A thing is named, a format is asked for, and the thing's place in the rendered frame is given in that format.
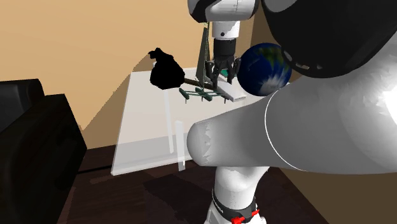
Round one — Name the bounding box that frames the white flat box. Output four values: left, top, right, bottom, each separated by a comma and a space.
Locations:
216, 76, 247, 103

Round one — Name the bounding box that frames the sailboat model with green stand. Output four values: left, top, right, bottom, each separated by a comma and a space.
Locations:
179, 21, 231, 105

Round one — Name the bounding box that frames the blue earth globe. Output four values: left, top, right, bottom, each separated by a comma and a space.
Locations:
236, 42, 293, 97

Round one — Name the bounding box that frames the white table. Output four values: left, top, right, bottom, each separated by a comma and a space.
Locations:
110, 66, 292, 177

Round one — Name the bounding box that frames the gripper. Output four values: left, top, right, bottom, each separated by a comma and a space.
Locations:
205, 38, 242, 90

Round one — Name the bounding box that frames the black sofa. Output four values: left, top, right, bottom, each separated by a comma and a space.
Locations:
0, 78, 88, 224

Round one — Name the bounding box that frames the black lumpy figure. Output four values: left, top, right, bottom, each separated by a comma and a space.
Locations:
148, 47, 186, 91

